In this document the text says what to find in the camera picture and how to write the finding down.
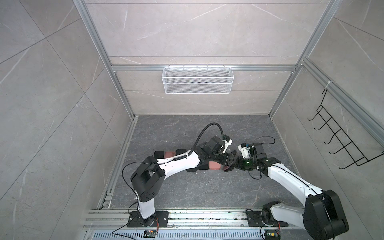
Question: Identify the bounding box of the pink phone case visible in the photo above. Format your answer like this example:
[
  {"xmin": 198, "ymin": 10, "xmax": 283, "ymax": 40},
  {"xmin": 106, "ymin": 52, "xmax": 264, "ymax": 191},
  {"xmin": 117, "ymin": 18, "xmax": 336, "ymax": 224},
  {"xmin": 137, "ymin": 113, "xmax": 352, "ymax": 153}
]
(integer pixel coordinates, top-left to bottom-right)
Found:
[
  {"xmin": 209, "ymin": 161, "xmax": 222, "ymax": 170},
  {"xmin": 164, "ymin": 151, "xmax": 176, "ymax": 159}
]

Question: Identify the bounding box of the phone with black screen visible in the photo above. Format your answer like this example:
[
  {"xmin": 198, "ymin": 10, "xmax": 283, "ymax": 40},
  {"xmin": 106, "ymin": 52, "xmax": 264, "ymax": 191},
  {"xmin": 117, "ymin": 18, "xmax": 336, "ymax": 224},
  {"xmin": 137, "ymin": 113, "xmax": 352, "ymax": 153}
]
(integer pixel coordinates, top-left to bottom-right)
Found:
[{"xmin": 154, "ymin": 151, "xmax": 165, "ymax": 159}]

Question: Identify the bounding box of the black phone case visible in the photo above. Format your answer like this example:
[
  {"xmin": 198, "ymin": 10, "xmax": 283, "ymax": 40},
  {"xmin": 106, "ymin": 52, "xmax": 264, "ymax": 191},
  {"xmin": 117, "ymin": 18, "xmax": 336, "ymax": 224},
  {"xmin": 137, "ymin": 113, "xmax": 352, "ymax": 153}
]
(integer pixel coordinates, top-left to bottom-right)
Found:
[{"xmin": 186, "ymin": 167, "xmax": 198, "ymax": 172}]

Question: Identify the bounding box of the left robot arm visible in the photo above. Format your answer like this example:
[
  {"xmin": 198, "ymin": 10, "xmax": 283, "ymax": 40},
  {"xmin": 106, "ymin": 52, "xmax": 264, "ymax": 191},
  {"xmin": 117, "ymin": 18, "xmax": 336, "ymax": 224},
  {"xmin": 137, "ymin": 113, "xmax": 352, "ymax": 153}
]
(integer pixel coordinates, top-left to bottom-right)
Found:
[{"xmin": 131, "ymin": 135, "xmax": 237, "ymax": 220}]

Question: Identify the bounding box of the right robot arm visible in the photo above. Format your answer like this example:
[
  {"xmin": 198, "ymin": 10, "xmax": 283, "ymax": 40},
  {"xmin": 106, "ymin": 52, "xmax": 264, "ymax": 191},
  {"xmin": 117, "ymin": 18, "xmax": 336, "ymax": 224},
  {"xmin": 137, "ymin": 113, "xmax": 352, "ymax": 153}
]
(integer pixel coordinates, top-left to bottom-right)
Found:
[{"xmin": 234, "ymin": 143, "xmax": 350, "ymax": 240}]

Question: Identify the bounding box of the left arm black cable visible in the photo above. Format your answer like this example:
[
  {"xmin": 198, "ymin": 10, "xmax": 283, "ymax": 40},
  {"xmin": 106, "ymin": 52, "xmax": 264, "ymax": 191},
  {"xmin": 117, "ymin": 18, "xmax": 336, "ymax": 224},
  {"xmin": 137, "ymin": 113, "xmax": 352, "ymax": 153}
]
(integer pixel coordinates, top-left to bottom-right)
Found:
[{"xmin": 188, "ymin": 122, "xmax": 226, "ymax": 155}]

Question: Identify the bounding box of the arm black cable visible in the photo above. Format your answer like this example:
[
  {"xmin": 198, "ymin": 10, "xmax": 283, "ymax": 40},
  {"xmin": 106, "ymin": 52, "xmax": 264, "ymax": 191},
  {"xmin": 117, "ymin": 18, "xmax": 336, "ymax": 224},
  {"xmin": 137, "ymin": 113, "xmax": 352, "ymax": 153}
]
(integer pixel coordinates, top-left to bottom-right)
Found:
[
  {"xmin": 251, "ymin": 135, "xmax": 276, "ymax": 146},
  {"xmin": 188, "ymin": 122, "xmax": 226, "ymax": 155}
]

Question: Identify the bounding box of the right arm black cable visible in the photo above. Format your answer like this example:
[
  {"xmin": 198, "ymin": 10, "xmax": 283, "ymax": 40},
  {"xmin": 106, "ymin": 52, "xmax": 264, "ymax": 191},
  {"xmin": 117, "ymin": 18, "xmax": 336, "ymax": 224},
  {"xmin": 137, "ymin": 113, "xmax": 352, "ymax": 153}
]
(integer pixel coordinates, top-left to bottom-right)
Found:
[{"xmin": 251, "ymin": 135, "xmax": 276, "ymax": 146}]

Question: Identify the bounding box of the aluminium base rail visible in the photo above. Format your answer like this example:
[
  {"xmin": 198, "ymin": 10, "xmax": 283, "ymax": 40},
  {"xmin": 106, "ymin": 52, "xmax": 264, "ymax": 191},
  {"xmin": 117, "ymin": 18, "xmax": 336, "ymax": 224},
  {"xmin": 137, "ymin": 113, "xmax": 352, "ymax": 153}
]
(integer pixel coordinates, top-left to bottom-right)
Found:
[{"xmin": 82, "ymin": 209, "xmax": 311, "ymax": 240}]

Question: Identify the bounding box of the white wire mesh basket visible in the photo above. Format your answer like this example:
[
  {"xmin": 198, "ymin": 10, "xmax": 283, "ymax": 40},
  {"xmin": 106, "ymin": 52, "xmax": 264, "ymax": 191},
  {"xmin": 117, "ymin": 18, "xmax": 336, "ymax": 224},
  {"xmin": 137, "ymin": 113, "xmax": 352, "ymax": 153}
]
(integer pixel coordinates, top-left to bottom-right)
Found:
[{"xmin": 162, "ymin": 66, "xmax": 235, "ymax": 95}]

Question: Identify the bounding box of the black wire hook rack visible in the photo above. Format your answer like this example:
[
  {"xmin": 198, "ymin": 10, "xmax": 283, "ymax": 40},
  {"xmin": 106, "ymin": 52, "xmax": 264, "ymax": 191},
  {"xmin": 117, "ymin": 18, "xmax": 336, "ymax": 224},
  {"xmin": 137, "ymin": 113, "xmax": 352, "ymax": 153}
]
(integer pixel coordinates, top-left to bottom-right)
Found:
[{"xmin": 307, "ymin": 89, "xmax": 384, "ymax": 170}]

